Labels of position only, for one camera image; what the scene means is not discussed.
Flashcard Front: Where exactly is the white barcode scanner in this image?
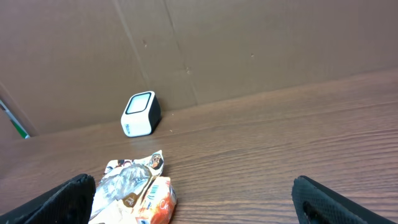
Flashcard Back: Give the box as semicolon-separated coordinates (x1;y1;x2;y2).
121;91;162;138

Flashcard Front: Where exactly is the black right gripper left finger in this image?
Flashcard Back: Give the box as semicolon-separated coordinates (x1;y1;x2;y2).
1;174;96;224

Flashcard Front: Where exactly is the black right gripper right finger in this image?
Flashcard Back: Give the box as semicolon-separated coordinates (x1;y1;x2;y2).
292;175;394;224

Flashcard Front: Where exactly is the clear brown snack bag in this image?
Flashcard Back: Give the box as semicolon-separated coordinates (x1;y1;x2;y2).
89;150;164;223

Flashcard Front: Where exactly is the orange snack packet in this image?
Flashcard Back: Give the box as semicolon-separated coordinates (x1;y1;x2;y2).
136;177;177;224

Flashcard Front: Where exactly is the green white pole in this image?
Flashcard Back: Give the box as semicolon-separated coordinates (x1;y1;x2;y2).
1;101;30;139

